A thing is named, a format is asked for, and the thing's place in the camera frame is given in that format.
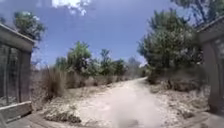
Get dense green trees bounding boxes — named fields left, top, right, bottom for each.
left=137, top=0, right=224, bottom=84

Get tall green tree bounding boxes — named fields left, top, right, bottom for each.
left=12, top=11, right=47, bottom=43

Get pale gravel path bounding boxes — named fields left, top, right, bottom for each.
left=42, top=77, right=212, bottom=128

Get dry grass and brush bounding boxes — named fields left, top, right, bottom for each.
left=30, top=64, right=134, bottom=111
left=146, top=68, right=212, bottom=116

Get row of green bushes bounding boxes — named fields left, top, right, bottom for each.
left=53, top=41, right=143, bottom=88

